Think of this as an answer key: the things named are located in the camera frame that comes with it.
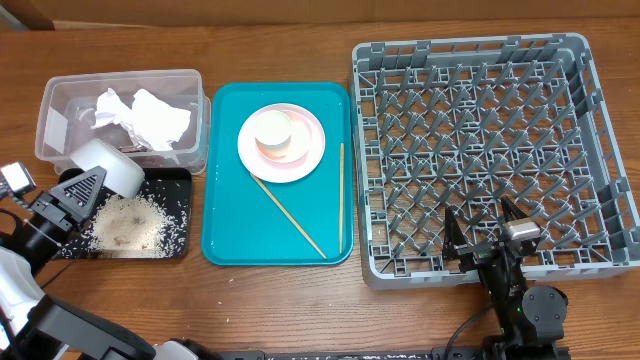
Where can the cream cup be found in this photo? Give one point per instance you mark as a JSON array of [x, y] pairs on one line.
[[273, 133]]

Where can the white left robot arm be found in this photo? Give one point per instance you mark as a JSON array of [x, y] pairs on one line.
[[38, 326]]

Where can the white napkin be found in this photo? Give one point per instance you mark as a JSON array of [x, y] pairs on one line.
[[149, 121]]

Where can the red snack wrapper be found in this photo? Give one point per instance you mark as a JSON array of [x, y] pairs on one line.
[[146, 157]]

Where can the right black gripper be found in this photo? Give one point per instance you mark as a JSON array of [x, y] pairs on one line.
[[476, 252]]

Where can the white rice pile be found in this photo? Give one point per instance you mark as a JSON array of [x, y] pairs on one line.
[[130, 227]]

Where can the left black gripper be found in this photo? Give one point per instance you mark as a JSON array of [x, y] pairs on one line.
[[47, 206]]

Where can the teal serving tray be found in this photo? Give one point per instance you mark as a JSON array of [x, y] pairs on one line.
[[241, 225]]

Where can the pink small bowl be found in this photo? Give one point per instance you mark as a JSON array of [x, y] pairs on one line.
[[300, 139]]

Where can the cardboard backdrop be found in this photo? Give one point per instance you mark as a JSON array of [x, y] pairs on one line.
[[46, 14]]

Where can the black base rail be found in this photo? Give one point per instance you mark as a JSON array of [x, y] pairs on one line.
[[437, 353]]

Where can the pink plate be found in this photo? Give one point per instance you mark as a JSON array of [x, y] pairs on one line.
[[267, 170]]

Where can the black plastic tray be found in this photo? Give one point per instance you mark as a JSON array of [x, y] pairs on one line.
[[175, 200]]

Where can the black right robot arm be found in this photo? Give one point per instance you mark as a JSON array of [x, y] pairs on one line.
[[531, 318]]

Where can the white bowl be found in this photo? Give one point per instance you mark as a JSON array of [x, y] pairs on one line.
[[123, 175]]

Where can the clear plastic bin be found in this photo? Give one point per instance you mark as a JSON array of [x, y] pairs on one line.
[[68, 107]]

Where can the grey dish rack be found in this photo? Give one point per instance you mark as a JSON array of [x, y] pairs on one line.
[[457, 124]]

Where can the wooden chopstick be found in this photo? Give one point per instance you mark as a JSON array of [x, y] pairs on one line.
[[341, 197], [291, 219]]

